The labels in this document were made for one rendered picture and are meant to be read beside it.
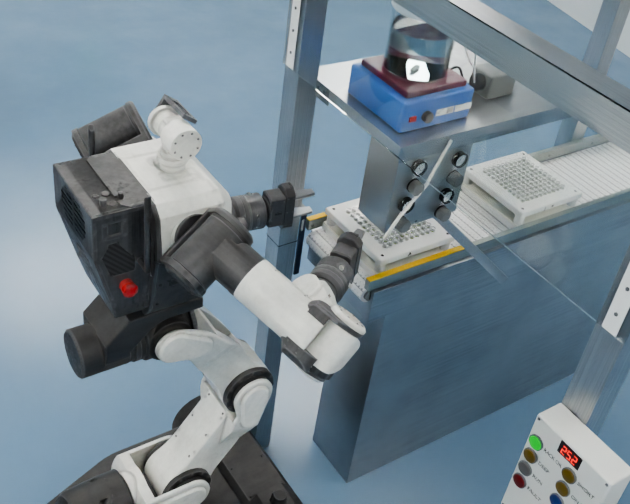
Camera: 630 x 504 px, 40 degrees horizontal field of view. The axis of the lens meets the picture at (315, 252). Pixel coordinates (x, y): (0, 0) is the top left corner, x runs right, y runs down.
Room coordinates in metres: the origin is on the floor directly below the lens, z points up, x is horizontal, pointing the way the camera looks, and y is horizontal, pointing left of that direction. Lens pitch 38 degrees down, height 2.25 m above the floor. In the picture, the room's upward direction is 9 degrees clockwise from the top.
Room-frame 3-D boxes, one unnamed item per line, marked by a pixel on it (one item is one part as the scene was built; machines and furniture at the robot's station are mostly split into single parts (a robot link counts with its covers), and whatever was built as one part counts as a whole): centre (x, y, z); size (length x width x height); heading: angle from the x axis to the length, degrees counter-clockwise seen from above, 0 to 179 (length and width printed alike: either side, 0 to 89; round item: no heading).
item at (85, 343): (1.39, 0.38, 0.89); 0.28 x 0.13 x 0.18; 129
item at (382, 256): (1.84, -0.18, 0.95); 0.25 x 0.24 x 0.02; 39
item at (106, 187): (1.40, 0.35, 1.15); 0.34 x 0.30 x 0.36; 39
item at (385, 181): (1.70, -0.20, 1.19); 0.22 x 0.11 x 0.20; 129
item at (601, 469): (1.00, -0.50, 1.02); 0.17 x 0.06 x 0.26; 39
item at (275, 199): (1.70, 0.13, 1.03); 0.12 x 0.10 x 0.13; 121
